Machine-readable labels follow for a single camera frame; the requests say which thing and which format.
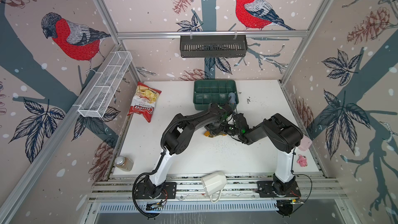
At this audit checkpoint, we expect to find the green compartment tray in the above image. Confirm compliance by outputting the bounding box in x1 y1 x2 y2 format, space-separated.
193 79 239 111

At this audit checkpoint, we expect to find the olive yellow sock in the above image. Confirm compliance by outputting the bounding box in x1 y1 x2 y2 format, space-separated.
204 131 227 138

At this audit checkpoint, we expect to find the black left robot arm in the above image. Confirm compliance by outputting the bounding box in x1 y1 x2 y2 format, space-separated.
144 103 234 198

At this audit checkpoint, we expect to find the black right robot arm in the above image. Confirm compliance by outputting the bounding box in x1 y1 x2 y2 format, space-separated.
224 114 304 196

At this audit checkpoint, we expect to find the grey rolled item in tray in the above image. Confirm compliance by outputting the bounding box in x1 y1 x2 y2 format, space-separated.
228 92 237 105

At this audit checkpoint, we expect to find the pink pig toy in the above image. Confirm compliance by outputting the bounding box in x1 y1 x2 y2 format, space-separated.
297 155 308 168

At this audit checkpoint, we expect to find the black hanging basket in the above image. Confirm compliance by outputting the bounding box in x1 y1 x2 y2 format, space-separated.
180 35 248 58

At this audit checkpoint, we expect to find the red chips bag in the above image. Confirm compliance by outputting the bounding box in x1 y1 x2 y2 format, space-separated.
127 82 162 122

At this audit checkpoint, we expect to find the glass jar with lid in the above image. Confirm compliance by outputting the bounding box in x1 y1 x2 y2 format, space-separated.
114 156 134 172

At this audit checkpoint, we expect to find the black right base cable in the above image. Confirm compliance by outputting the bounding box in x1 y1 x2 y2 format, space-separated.
289 149 313 206

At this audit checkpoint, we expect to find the black base cable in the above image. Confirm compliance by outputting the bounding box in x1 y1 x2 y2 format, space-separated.
132 170 162 219
289 149 313 206

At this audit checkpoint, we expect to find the white overhead camera box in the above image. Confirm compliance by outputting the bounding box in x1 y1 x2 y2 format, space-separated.
201 171 227 196

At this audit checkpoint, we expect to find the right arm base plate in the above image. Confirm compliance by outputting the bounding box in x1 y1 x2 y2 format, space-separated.
256 180 301 199

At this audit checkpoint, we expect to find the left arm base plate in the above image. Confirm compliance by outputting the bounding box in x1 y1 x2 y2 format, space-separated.
133 181 177 200

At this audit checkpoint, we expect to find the black left base cable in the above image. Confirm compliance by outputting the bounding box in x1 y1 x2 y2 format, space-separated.
132 170 162 219

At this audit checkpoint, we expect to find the white wire mesh basket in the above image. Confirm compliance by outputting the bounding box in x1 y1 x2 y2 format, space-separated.
78 51 132 118

